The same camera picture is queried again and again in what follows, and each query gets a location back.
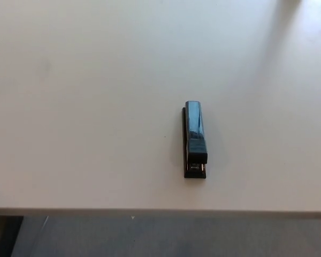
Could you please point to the black stapler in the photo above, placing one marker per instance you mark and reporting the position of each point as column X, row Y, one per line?
column 195, row 128

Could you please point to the dark table leg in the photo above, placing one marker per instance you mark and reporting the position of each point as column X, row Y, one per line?
column 2, row 235

